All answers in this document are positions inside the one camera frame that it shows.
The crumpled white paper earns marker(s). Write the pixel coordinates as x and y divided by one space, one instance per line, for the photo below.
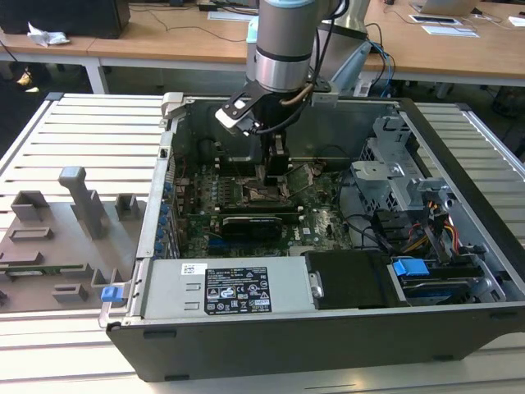
47 36

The wooden desk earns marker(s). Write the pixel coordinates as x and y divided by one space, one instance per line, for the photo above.
164 45

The silver laptop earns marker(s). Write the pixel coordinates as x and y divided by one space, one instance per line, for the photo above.
447 5

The white power adapter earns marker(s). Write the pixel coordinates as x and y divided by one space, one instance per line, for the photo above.
363 88

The black drive bay cover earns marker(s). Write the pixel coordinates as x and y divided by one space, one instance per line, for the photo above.
352 279

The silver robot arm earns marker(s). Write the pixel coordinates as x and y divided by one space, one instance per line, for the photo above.
283 41

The green RAM stick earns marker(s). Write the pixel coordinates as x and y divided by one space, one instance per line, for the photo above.
49 269

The blue disk carrier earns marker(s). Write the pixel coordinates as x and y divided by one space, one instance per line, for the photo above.
410 268

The blue expansion slot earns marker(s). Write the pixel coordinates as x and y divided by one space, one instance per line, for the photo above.
219 247

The silver power supply unit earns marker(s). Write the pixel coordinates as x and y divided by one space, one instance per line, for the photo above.
172 287

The black RAM slot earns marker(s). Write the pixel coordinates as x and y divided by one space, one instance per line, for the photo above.
246 207
246 162
262 212
246 168

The silver drive cage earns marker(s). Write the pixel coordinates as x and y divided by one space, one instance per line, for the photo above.
369 180

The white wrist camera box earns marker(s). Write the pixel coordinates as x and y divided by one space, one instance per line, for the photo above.
234 117

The white paper sheet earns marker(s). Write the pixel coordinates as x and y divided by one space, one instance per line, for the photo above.
517 21
225 15
451 31

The black open PC case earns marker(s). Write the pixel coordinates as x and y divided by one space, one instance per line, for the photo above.
287 349

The white framed tablet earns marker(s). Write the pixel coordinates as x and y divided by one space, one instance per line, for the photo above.
430 19

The CPU socket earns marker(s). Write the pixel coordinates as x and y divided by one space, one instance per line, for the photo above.
246 197

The black graphics card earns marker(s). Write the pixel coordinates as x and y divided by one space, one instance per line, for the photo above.
252 230

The silver drive bracket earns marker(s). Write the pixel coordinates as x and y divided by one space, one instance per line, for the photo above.
426 191

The green motherboard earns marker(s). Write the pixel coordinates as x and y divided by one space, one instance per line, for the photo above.
328 242

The grey parts rack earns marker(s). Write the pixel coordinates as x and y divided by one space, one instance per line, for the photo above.
53 230

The black computer tower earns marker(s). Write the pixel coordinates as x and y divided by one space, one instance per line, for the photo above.
61 16

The round coin battery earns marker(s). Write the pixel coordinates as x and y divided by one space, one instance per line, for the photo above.
318 167

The blue case latch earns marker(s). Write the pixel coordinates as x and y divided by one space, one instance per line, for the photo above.
111 294

